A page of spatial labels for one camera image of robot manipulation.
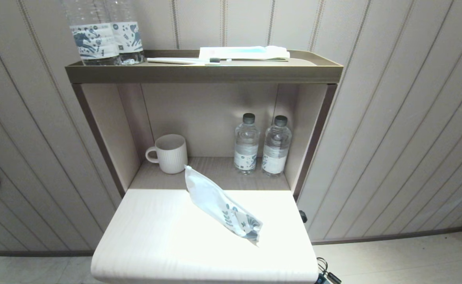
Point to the white blue plastic wrapper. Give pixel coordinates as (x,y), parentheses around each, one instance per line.
(219,205)

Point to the small clear water bottle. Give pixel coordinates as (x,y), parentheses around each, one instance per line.
(246,148)
(276,152)

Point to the white ribbed mug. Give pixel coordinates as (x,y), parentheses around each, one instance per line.
(172,156)

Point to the brown open shelf unit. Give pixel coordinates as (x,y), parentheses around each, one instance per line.
(199,73)

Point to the white toothbrush dark bristles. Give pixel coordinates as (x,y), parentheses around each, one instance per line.
(176,60)

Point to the small black knob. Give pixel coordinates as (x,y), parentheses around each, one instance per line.
(303,216)

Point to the large clear water bottle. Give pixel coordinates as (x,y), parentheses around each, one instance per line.
(93,39)
(130,37)

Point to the black key bunch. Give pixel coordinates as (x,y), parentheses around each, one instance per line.
(327,274)

